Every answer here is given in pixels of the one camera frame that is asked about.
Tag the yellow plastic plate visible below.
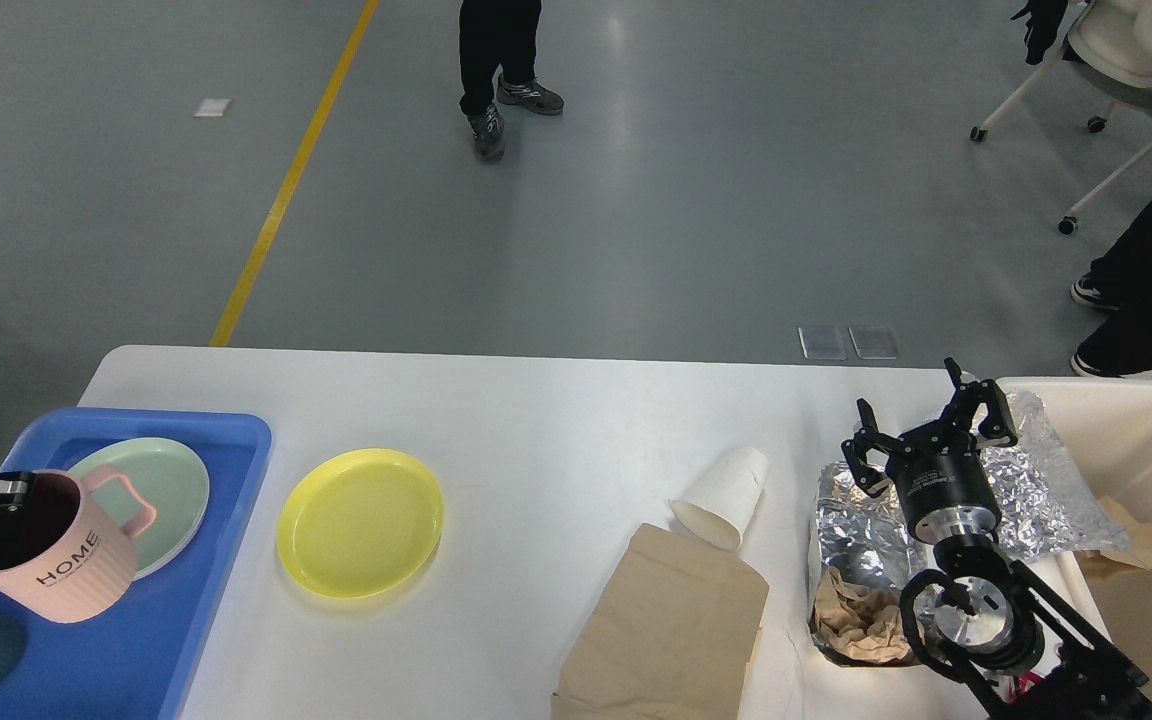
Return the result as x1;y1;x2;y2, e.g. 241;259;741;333
275;448;445;600

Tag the white office chair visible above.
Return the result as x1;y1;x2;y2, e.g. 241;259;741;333
970;1;1152;234

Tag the person in black trousers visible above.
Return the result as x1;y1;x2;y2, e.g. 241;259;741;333
458;1;564;164

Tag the blue plastic tray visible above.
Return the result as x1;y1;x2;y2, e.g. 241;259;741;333
0;407;273;719

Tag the white paper cup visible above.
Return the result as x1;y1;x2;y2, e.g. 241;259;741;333
669;446;771;552

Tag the brown paper bag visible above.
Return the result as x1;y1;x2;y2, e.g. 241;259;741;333
550;524;770;719

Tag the foil tray with paper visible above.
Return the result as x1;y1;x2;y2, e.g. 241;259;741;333
806;461;931;667

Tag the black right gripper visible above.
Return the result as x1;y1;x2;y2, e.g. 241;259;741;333
841;357;1020;544

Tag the brown paper in bin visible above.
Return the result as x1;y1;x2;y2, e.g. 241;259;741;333
1075;497;1152;582

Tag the crumpled foil sheet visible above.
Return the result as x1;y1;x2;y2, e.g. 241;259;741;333
982;389;1129;561

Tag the pale green plate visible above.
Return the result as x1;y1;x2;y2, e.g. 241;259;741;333
67;437;210;579

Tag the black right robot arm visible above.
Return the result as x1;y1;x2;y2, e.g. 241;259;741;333
841;359;1152;719

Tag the pink HOME mug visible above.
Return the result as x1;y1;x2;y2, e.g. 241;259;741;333
0;464;157;624

